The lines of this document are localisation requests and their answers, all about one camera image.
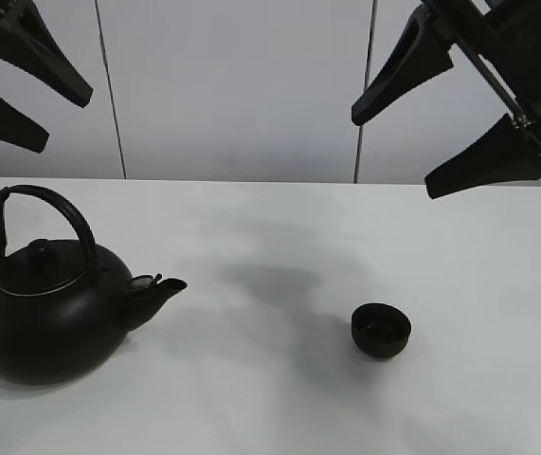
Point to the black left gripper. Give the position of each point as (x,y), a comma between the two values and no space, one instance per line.
(26,42)

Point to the small black teacup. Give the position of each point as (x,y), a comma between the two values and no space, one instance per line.
(379,330)

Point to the black round teapot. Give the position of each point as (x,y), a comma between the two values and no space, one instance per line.
(66,305)

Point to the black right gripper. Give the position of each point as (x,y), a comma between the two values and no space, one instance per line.
(504,46)

